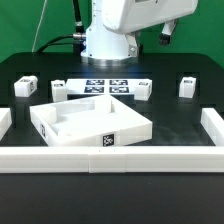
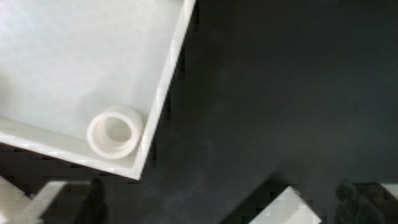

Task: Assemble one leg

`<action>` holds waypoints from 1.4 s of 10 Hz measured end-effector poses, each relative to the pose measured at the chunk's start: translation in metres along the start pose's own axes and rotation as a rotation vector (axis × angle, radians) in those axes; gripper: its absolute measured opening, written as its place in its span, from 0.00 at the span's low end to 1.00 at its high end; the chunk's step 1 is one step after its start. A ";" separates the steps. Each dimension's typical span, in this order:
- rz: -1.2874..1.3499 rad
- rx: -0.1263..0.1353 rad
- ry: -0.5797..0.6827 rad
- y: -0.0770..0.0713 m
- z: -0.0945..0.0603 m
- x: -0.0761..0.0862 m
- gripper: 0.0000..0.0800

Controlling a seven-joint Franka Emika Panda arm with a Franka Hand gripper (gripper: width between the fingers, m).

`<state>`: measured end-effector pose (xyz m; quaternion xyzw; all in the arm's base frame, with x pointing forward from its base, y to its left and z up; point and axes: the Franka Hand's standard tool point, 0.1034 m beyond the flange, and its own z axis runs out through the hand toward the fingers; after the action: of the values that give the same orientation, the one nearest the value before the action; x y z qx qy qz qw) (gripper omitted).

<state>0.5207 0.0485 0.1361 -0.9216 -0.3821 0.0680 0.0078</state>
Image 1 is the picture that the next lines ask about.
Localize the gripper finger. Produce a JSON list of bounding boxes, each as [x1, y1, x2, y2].
[[159, 19, 178, 46]]

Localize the white square tabletop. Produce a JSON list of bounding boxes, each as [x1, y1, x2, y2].
[[30, 95, 153, 147]]

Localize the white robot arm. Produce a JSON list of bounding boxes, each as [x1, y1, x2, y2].
[[81, 0, 198, 66]]

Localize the white base tag plate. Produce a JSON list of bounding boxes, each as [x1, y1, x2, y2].
[[66, 79, 138, 95]]

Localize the white U-shaped fence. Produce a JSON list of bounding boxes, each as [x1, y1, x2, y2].
[[0, 107, 224, 174]]

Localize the black cable bundle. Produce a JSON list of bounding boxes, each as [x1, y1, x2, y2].
[[35, 0, 86, 54]]

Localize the white thin cable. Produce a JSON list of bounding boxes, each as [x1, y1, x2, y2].
[[31, 0, 49, 53]]

